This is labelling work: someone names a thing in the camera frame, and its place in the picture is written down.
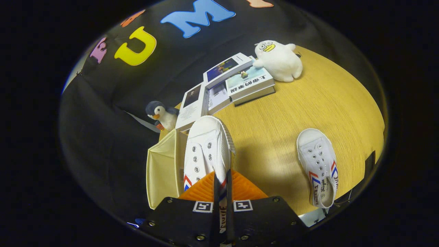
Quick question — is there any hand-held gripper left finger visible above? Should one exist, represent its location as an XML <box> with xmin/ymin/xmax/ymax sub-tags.
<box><xmin>135</xmin><ymin>172</ymin><xmax>220</xmax><ymax>247</ymax></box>

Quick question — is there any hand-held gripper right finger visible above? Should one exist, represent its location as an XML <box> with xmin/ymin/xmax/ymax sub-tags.
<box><xmin>226</xmin><ymin>169</ymin><xmax>307</xmax><ymax>247</ymax></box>

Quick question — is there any white shoe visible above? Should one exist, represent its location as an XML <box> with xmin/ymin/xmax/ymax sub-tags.
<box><xmin>183</xmin><ymin>116</ymin><xmax>236</xmax><ymax>234</ymax></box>
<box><xmin>297</xmin><ymin>128</ymin><xmax>339</xmax><ymax>209</ymax></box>

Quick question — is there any beige fabric storage box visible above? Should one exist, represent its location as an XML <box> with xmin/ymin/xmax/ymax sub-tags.
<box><xmin>146</xmin><ymin>129</ymin><xmax>189</xmax><ymax>210</ymax></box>

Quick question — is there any penguin plush toy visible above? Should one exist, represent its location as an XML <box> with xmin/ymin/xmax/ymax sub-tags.
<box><xmin>145</xmin><ymin>101</ymin><xmax>179</xmax><ymax>131</ymax></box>

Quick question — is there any thin white book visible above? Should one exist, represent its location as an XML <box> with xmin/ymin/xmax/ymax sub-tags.
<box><xmin>207</xmin><ymin>81</ymin><xmax>232</xmax><ymax>115</ymax></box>

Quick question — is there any thick pale blue cover book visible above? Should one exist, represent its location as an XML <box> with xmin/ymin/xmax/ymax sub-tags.
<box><xmin>225</xmin><ymin>65</ymin><xmax>276</xmax><ymax>102</ymax></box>

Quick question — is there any black edge clamp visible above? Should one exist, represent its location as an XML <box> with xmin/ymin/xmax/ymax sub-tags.
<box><xmin>364</xmin><ymin>151</ymin><xmax>376</xmax><ymax>176</ymax></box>

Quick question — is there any blue picture cover book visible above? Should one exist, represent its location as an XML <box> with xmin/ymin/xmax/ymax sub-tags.
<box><xmin>203</xmin><ymin>52</ymin><xmax>254</xmax><ymax>90</ymax></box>

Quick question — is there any white duck plush toy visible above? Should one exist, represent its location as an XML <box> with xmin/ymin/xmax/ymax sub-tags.
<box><xmin>253</xmin><ymin>40</ymin><xmax>304</xmax><ymax>83</ymax></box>

